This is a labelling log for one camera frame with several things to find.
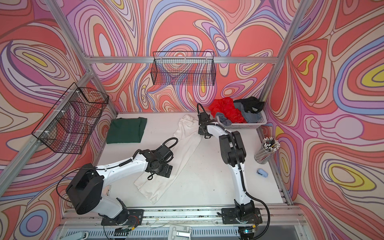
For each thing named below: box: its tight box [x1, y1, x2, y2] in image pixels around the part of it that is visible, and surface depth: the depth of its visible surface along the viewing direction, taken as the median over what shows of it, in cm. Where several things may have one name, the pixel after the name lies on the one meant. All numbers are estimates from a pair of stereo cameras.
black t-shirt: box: [233, 96, 265, 114], surface depth 113 cm
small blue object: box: [256, 168, 269, 178], surface depth 88 cm
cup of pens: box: [254, 136, 281, 165], surface depth 84 cm
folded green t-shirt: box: [106, 117, 147, 144], surface depth 108 cm
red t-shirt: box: [209, 97, 247, 124], surface depth 113 cm
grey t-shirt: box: [216, 102, 262, 126], surface depth 107 cm
